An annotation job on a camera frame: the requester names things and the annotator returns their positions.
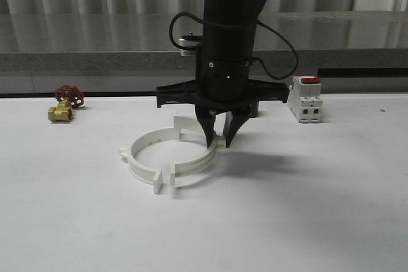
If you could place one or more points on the white circuit breaker red switch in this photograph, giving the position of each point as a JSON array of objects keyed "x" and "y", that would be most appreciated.
[{"x": 304, "y": 99}]

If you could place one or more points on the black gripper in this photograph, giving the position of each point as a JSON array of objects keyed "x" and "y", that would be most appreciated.
[{"x": 224, "y": 85}]

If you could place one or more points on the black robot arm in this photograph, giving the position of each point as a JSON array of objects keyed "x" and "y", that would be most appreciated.
[{"x": 229, "y": 27}]

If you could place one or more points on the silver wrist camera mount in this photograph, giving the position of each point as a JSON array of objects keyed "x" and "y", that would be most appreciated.
[{"x": 189, "y": 42}]

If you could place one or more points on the grey stone countertop ledge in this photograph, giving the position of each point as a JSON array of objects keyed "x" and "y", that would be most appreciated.
[{"x": 368, "y": 43}]

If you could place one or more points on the white half pipe clamp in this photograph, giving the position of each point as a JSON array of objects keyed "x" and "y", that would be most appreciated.
[
  {"x": 149, "y": 156},
  {"x": 199, "y": 161}
]

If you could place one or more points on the black cylindrical capacitor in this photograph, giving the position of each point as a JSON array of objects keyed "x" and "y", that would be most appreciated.
[{"x": 254, "y": 110}]

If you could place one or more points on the brass valve red handwheel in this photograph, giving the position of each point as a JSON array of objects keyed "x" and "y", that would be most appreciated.
[{"x": 69, "y": 97}]

